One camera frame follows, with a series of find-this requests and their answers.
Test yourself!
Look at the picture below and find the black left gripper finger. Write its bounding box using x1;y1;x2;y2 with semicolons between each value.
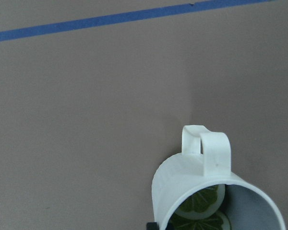
146;222;158;230

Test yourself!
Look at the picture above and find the lemon slice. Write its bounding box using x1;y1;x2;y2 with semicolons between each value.
174;184;226;220
169;211;232;230

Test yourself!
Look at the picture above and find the white HOME mug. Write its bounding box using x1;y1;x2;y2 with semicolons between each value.
152;125;286;230

